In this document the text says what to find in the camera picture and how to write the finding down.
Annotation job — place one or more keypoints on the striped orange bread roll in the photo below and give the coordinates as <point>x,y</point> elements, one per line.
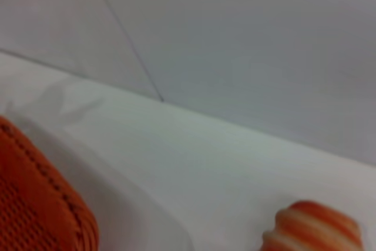
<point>311,229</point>

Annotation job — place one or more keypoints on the orange woven plastic basket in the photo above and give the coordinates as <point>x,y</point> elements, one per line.
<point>32,201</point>

